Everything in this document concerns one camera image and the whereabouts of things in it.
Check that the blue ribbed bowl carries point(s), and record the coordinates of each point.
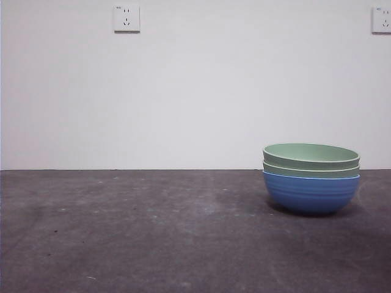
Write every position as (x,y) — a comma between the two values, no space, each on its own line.
(311,195)

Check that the white wall socket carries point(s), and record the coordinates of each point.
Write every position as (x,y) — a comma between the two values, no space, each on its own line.
(382,20)
(127,18)

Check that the green ribbed bowl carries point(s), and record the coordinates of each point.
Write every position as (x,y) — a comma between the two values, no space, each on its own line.
(305,154)
(293,171)

